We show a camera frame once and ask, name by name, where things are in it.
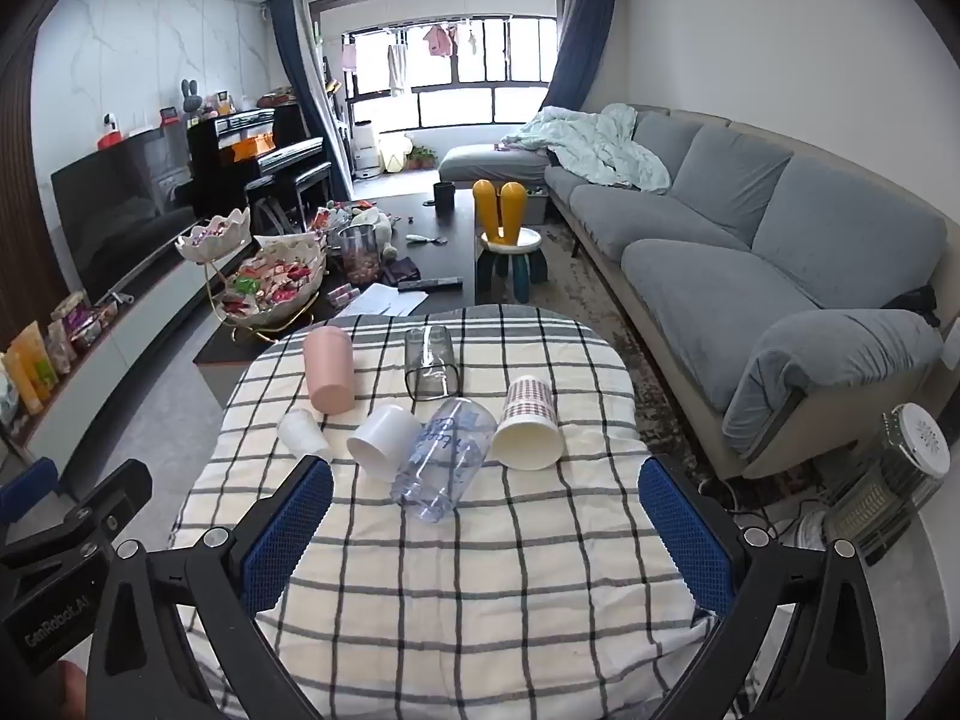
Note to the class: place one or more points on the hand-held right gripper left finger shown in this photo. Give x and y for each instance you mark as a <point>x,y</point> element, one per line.
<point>289,532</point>

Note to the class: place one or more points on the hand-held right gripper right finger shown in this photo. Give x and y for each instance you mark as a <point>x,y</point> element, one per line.
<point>686,540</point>

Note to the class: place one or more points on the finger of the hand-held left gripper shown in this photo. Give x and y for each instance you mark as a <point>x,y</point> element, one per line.
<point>105,499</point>
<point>26,487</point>

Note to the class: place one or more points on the small translucent white cup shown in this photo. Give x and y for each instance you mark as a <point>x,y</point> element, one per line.
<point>300,431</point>

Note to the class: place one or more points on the clear cup with blue print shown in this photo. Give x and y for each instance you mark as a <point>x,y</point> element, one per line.
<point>439,465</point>

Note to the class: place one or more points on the pink cup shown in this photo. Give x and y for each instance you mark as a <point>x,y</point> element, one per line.
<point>328,371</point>

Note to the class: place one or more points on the patterned paper cup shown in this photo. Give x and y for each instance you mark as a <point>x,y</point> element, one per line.
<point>525,431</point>

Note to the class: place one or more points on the grey transparent cup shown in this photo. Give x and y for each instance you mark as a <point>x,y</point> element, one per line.
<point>429,360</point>

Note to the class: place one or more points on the black cup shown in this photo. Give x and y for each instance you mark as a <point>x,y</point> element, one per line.
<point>445,196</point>

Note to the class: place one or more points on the person's left hand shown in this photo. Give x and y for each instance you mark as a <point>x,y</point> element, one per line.
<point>73,690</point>

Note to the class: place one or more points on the checked white tablecloth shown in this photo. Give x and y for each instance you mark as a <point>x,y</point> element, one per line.
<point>450,577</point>

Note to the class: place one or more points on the purple snack packet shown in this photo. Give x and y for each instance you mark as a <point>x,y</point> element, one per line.
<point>69,322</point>

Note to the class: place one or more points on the grey television cabinet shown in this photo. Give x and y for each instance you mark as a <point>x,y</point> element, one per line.
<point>142,330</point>

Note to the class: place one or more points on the silver electric heater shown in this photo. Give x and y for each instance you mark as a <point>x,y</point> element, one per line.
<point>885,480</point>

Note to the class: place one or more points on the patterned rug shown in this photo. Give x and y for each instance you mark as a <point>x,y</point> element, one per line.
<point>622,337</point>

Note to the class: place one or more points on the white paper sheets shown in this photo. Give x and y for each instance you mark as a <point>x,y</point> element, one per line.
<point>382,300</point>

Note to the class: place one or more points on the two-tier snack bowl stand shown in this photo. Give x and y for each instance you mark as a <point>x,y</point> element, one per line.
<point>277,277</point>

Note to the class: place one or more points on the grey sofa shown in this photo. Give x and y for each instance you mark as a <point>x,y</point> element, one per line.
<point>675,270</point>

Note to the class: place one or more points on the glass jar with snacks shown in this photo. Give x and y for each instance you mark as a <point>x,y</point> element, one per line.
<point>360,259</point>

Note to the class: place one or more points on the black remote control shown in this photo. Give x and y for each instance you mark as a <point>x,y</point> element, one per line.
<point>431,284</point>

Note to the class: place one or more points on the black television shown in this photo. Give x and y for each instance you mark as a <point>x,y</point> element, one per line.
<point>120,202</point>

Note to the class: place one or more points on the white plush toy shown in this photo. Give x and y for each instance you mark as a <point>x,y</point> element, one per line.
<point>373,229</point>

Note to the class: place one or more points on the black cloth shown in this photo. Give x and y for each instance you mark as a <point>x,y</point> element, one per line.
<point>911,304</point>

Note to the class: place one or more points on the dark coffee table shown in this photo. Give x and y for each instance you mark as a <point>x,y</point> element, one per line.
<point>450,229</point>

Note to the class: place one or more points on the black piano stool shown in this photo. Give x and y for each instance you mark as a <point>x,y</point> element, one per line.
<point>270,187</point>

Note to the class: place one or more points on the stool with yellow rabbit ears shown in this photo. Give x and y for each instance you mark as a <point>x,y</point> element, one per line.
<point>510,240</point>

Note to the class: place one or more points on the white air purifier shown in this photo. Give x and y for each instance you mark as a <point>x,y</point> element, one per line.
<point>365,150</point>

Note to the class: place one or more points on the black piano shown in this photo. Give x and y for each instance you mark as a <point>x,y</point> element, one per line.
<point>289,135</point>

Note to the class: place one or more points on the potted plant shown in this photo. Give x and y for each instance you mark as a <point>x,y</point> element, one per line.
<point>422,157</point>

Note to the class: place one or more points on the light green blanket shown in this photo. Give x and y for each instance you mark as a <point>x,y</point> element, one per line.
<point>592,150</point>

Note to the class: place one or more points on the grey rabbit figurine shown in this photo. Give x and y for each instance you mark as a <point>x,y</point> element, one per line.
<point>192,99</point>

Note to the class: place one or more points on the white hanging garment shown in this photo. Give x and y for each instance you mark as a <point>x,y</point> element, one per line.
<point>397,67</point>

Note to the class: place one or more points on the blue curtain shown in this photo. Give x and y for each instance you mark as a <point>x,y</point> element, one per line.
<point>289,52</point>
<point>581,30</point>

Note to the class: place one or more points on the pink hanging garment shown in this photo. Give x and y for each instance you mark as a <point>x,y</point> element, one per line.
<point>439,41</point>

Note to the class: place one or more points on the white security camera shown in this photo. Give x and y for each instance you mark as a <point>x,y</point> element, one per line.
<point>111,124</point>

